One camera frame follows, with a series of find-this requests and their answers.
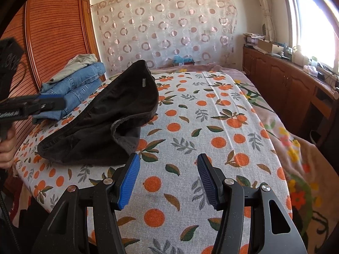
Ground folded blue jeans top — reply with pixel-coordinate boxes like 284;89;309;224
40;62;106;95

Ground blue item in box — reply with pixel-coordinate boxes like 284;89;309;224
172;55;195;66

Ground orange print bed sheet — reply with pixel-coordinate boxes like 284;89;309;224
14;71;292;253

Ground folded blue jeans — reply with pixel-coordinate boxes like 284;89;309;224
32;79;102;124
40;62;106;95

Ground cardboard box on sideboard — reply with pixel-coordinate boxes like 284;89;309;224
257;40;284;54

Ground stack of papers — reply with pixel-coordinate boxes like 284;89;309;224
242;33;266;45

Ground floral pink blanket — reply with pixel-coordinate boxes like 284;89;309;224
152;64;338;253

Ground beige window drape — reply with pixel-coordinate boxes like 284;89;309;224
259;0;276;42

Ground person's left hand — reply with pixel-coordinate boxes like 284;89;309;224
0;124;17;169

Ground long wooden sideboard cabinet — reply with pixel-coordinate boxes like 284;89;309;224
242;45;338;148

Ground black pants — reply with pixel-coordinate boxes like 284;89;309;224
37;60;158;166

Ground folded blue jeans bottom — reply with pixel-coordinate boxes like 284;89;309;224
32;79;102;124

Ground pink circle pattern curtain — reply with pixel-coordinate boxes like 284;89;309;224
91;0;237;74

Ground folded beige pants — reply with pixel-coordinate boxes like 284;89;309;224
47;54;98;84

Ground window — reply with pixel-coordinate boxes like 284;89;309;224
286;0;338;74

